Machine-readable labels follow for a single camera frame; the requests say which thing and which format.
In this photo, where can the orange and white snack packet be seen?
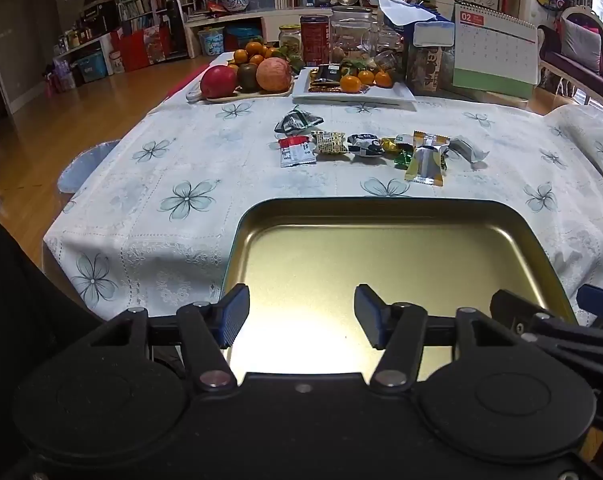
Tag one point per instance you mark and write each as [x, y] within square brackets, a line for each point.
[431, 138]

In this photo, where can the yellow patterned snack packet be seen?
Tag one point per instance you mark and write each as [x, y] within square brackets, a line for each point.
[330, 142]

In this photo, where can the white low cabinet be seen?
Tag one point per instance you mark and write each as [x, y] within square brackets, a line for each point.
[271, 15]

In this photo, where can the gold foil candy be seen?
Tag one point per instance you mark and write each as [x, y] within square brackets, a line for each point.
[389, 145]

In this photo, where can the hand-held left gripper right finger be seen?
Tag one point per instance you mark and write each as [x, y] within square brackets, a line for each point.
[369, 311]

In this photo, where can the white grey snack packet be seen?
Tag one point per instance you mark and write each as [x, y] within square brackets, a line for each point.
[465, 149]

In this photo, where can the black snack packet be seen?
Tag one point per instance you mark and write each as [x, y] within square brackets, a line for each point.
[326, 74]

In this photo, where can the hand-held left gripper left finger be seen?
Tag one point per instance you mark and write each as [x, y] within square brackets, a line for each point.
[234, 316]

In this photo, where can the dark round fruit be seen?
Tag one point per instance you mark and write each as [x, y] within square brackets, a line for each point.
[248, 77]

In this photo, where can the green and white snack packet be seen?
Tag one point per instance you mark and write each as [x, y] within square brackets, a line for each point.
[296, 122]

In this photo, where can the desk calendar green base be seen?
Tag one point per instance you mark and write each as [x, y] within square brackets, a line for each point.
[491, 45]

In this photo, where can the blue and white snack packet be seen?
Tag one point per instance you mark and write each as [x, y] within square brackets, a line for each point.
[365, 145]

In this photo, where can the red and white snack packet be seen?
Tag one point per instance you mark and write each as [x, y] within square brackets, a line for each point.
[297, 152]

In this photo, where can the red yellow apple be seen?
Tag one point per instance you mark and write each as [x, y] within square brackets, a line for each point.
[274, 75]

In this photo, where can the grey blue stool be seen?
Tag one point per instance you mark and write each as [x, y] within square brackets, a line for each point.
[84, 170]

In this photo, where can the brown snack jar white lid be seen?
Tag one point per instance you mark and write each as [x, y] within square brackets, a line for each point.
[431, 67]

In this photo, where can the large glass jar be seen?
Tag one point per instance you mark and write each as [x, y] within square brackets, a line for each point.
[354, 35]

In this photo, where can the blue bucket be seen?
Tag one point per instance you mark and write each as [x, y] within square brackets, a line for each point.
[211, 42]

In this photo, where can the white floral tablecloth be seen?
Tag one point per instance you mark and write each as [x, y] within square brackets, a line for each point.
[181, 160]

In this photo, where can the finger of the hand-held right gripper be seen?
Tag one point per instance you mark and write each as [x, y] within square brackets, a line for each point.
[601, 296]
[556, 332]

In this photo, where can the bookshelf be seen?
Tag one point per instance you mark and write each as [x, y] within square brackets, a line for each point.
[136, 10]

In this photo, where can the brown clear snack packet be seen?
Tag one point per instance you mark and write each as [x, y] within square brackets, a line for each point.
[326, 88]

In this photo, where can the dark red apple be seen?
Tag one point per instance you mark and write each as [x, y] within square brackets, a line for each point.
[219, 81]

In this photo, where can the red storage boxes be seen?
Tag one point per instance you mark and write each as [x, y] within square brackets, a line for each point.
[136, 50]

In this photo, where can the clear glass cup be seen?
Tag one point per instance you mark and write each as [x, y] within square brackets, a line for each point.
[386, 45]

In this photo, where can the blue storage box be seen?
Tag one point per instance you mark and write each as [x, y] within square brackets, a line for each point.
[241, 37]

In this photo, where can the small orange tangerine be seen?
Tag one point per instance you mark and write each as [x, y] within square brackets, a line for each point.
[365, 76]
[351, 83]
[383, 78]

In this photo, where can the blue tissue box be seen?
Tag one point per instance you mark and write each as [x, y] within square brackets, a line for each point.
[396, 7]

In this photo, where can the gold metal tray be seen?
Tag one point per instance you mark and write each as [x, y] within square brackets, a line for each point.
[381, 250]

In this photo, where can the carved armchair grey cushion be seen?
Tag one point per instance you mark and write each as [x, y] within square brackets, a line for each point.
[581, 40]

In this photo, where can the green foil candy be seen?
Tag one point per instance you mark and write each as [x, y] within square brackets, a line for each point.
[402, 158]

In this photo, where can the pile of leafy tangerines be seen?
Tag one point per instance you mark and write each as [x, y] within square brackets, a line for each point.
[254, 50]

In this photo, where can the small glass jar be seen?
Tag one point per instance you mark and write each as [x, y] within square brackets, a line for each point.
[290, 42]

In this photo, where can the wooden fruit tray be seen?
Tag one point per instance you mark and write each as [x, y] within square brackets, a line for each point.
[251, 96]

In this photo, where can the red tin can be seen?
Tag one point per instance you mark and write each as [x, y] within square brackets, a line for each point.
[315, 40]

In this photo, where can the white rectangular plate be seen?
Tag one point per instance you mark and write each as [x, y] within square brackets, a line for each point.
[381, 92]

